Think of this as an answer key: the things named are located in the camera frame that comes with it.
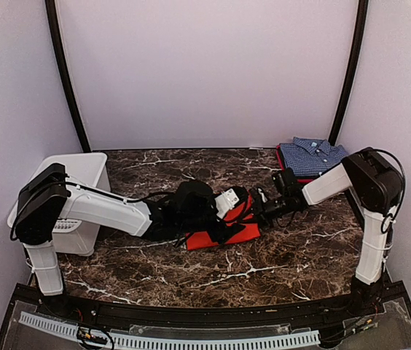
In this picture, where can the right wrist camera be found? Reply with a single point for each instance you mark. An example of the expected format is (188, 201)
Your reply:
(286, 185)

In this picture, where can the white slotted cable duct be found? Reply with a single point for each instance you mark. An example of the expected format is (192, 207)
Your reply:
(122, 340)

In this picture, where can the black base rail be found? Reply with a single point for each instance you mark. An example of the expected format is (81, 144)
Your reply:
(327, 314)

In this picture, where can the blue checked shirt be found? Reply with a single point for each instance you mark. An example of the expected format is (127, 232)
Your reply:
(309, 158)

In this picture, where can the red folded garment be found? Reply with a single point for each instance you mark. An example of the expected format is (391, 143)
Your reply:
(281, 161)

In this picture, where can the black frame post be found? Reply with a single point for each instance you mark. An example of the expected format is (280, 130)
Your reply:
(350, 73)
(63, 70)

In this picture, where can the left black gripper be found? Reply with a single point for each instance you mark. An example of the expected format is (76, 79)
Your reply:
(224, 231)

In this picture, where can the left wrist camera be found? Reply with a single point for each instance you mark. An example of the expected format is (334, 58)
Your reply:
(197, 199)

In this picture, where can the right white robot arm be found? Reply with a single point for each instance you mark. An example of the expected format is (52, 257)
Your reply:
(378, 189)

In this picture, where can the left black frame post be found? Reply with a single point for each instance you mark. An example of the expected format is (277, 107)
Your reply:
(63, 70)

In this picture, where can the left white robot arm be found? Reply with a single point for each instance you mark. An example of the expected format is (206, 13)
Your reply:
(49, 197)

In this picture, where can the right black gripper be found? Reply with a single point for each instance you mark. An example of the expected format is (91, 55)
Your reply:
(259, 213)

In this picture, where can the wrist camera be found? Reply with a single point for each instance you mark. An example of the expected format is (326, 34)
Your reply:
(197, 199)
(286, 185)

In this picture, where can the orange garment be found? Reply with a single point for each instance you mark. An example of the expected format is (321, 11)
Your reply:
(202, 240)

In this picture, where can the right black frame post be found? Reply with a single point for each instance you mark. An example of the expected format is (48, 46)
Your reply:
(350, 73)

